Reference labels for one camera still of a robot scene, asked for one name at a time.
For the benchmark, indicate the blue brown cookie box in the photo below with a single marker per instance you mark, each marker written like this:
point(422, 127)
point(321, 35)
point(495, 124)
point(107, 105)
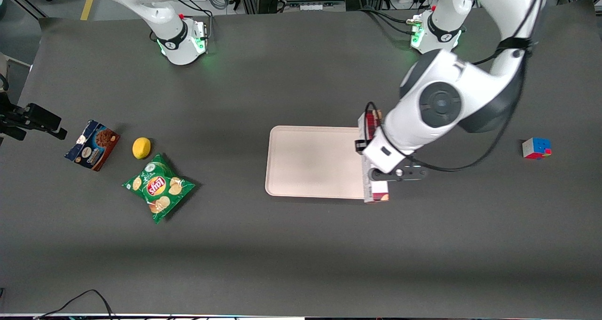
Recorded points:
point(94, 146)

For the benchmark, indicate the colourful puzzle cube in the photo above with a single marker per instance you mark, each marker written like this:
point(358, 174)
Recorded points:
point(536, 148)

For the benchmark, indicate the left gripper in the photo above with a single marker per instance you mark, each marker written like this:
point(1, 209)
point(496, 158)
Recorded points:
point(360, 146)

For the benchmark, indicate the pale pink plastic tray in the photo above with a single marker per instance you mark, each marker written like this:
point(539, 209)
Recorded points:
point(310, 162)

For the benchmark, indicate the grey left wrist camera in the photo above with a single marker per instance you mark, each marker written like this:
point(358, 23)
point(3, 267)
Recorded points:
point(400, 173)

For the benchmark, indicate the yellow lemon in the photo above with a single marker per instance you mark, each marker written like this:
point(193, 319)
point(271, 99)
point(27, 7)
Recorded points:
point(141, 148)

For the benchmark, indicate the green chips bag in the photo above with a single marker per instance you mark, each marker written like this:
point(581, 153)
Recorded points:
point(157, 188)

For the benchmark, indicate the black stand leg with caster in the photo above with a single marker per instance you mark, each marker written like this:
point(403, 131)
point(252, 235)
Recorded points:
point(23, 2)

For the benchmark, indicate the long red tartan cookie box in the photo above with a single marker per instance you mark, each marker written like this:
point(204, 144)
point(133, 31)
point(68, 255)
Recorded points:
point(376, 193)

